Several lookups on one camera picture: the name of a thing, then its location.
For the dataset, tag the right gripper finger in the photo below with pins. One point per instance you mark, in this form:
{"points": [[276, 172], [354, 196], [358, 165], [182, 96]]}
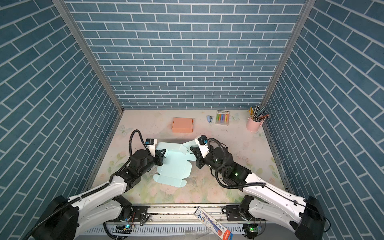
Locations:
{"points": [[200, 163], [196, 151]]}

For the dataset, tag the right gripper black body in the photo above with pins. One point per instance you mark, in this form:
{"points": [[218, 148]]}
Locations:
{"points": [[210, 161]]}

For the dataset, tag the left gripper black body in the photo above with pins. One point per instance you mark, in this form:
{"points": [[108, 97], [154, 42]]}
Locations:
{"points": [[150, 164]]}

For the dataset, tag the light blue cardboard box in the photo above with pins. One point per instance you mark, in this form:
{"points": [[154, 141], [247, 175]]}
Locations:
{"points": [[176, 164]]}

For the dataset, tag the pink cardboard box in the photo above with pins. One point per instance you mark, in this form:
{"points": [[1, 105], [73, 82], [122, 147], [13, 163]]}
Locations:
{"points": [[182, 125]]}

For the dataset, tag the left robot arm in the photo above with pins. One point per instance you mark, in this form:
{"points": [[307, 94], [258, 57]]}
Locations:
{"points": [[66, 218]]}

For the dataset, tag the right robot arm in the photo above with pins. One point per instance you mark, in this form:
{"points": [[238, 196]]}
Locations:
{"points": [[303, 216]]}

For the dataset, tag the toothpaste tube box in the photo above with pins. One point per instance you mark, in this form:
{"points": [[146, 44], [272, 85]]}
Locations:
{"points": [[222, 232]]}

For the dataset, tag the coloured marker pack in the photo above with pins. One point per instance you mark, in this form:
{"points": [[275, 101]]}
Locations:
{"points": [[222, 117]]}

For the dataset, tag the pink pencil cup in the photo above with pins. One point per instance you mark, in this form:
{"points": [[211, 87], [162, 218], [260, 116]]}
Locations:
{"points": [[253, 126]]}

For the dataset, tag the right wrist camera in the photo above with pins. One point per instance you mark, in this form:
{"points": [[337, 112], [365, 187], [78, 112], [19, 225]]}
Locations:
{"points": [[202, 142]]}

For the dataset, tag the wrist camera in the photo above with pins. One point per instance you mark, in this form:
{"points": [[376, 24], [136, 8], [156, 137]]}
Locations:
{"points": [[202, 142], [151, 146]]}

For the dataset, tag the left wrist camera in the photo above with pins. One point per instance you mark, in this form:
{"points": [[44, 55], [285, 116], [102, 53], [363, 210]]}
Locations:
{"points": [[151, 146]]}

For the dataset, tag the aluminium mounting rail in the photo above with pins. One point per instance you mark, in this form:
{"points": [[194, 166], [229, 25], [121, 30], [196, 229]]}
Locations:
{"points": [[172, 220]]}

